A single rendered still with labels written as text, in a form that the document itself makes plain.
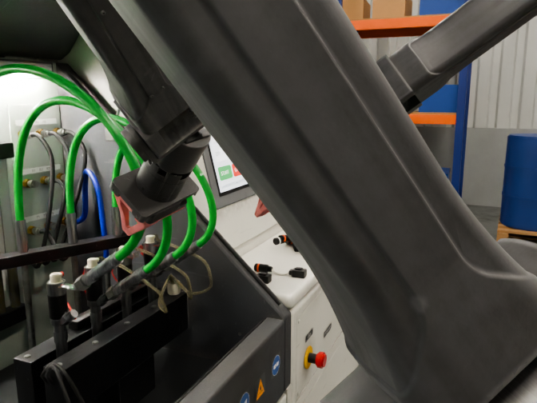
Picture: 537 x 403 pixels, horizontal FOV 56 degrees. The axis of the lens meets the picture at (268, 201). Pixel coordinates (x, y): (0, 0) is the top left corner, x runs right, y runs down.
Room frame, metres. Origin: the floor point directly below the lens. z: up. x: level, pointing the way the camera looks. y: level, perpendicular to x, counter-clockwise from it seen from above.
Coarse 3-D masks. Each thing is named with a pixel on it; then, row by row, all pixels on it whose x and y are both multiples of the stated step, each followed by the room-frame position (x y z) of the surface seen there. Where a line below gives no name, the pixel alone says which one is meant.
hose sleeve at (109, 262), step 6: (114, 252) 0.70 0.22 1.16; (108, 258) 0.69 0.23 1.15; (114, 258) 0.69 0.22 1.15; (102, 264) 0.70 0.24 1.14; (108, 264) 0.69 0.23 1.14; (114, 264) 0.69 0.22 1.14; (90, 270) 0.71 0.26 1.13; (96, 270) 0.70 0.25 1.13; (102, 270) 0.70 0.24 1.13; (108, 270) 0.70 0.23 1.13; (84, 276) 0.71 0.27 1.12; (90, 276) 0.71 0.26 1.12; (96, 276) 0.70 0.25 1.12; (84, 282) 0.71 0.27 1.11; (90, 282) 0.71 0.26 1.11
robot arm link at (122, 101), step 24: (72, 0) 0.34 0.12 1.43; (96, 0) 0.34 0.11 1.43; (96, 24) 0.36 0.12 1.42; (120, 24) 0.37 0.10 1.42; (96, 48) 0.38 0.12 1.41; (120, 48) 0.39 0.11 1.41; (144, 48) 0.40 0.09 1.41; (120, 72) 0.41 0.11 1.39; (144, 72) 0.42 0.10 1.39; (120, 96) 0.46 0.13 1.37; (144, 96) 0.44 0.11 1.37; (168, 96) 0.46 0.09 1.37; (144, 120) 0.46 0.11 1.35; (168, 120) 0.49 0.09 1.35; (192, 120) 0.52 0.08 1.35; (168, 144) 0.51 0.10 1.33
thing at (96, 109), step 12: (0, 72) 0.77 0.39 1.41; (12, 72) 0.76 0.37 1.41; (24, 72) 0.75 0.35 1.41; (36, 72) 0.74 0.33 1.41; (48, 72) 0.73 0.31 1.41; (60, 84) 0.72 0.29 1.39; (72, 84) 0.72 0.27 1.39; (84, 96) 0.71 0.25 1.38; (96, 108) 0.70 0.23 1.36; (108, 120) 0.69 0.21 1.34; (120, 132) 0.69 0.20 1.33; (120, 144) 0.68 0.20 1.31; (132, 156) 0.68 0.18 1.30; (132, 168) 0.67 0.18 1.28; (132, 240) 0.68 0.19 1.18; (120, 252) 0.69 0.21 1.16
